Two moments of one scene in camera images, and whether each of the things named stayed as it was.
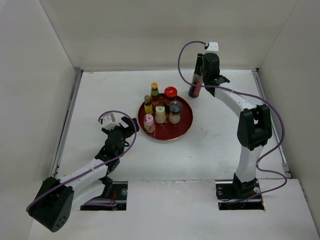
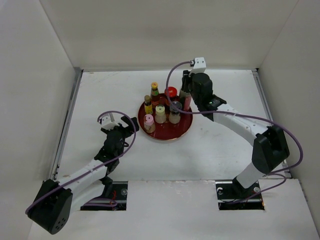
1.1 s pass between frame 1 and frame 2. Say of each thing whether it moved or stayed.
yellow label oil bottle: stayed
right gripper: moved
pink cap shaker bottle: stayed
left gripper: stayed
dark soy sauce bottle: moved
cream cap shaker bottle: stayed
